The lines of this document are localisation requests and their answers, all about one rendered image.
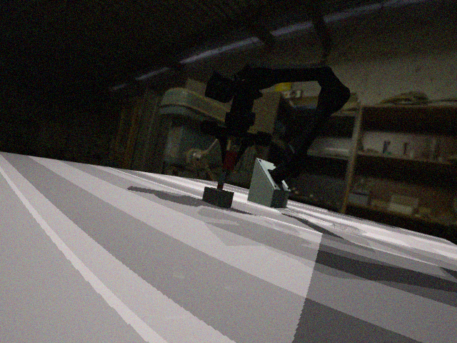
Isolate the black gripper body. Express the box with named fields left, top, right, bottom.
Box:
left=199, top=105, right=272, bottom=146

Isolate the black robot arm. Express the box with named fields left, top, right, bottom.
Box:
left=205, top=61, right=351, bottom=185

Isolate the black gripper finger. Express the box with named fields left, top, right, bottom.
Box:
left=234, top=139, right=254, bottom=166
left=215, top=134, right=227, bottom=164

